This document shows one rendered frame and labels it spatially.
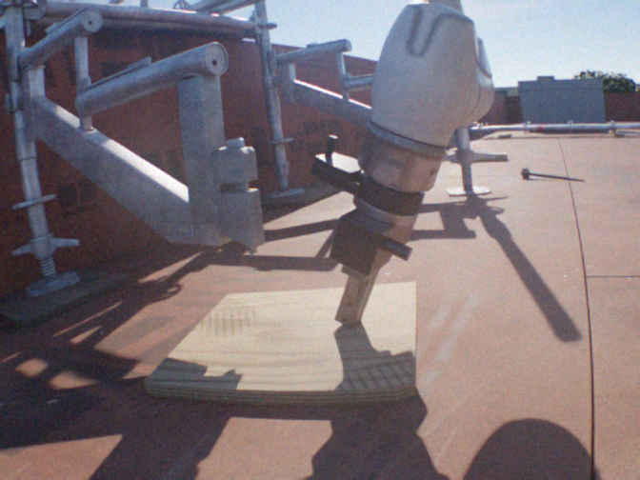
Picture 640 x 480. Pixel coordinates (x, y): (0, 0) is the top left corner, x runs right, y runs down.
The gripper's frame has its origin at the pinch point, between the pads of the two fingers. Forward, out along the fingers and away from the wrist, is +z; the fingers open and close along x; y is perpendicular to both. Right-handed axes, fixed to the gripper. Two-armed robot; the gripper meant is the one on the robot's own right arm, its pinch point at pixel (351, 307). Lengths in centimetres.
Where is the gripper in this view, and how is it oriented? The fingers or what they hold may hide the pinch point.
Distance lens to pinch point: 59.8
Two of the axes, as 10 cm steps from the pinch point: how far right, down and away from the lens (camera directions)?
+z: -2.4, 8.7, 4.2
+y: 8.4, 4.1, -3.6
